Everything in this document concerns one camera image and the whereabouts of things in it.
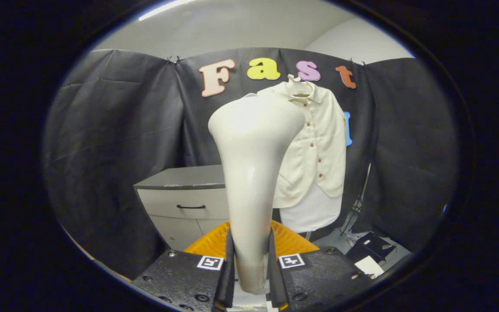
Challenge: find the white clothes hanger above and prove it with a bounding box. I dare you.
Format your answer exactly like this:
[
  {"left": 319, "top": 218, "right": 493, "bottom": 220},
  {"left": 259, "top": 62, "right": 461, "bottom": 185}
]
[{"left": 287, "top": 73, "right": 315, "bottom": 98}]

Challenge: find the black box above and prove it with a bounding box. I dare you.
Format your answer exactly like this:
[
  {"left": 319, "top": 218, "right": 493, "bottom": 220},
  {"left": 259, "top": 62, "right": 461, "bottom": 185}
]
[{"left": 345, "top": 231, "right": 398, "bottom": 265}]

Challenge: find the black backdrop cloth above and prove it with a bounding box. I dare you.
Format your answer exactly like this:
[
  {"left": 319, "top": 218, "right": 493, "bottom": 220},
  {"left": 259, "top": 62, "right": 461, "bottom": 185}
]
[{"left": 43, "top": 47, "right": 458, "bottom": 279}]

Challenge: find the cream button-up shirt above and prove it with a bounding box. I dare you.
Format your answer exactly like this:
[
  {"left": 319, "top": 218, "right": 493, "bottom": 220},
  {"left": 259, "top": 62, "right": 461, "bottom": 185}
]
[{"left": 245, "top": 80, "right": 348, "bottom": 209}]

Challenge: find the grey cabinet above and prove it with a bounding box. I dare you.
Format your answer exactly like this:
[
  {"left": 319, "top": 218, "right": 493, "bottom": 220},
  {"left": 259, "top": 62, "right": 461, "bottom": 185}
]
[{"left": 133, "top": 164, "right": 233, "bottom": 252}]

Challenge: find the white garment steamer head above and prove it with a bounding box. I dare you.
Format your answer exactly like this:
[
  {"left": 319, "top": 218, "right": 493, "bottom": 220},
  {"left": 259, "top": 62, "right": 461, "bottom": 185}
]
[{"left": 208, "top": 95, "right": 307, "bottom": 296}]

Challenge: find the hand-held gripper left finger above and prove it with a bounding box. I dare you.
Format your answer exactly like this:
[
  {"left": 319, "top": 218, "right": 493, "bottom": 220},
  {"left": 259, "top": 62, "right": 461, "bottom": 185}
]
[{"left": 131, "top": 221, "right": 237, "bottom": 312}]

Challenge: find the black metal stand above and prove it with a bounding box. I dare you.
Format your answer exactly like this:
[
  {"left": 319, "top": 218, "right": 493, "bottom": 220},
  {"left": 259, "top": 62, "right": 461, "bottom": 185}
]
[{"left": 340, "top": 162, "right": 372, "bottom": 237}]

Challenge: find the white paper sheet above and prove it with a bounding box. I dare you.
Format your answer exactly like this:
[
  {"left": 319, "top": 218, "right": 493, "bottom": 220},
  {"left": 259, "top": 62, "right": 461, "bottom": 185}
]
[{"left": 353, "top": 255, "right": 386, "bottom": 279}]

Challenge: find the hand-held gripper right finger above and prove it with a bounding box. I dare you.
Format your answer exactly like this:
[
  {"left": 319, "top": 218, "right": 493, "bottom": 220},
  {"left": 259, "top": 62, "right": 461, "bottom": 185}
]
[{"left": 269, "top": 220, "right": 374, "bottom": 311}]

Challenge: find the white ironing board panel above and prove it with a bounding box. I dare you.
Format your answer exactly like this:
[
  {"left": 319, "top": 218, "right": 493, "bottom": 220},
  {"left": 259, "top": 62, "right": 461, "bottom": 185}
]
[{"left": 279, "top": 184, "right": 343, "bottom": 234}]

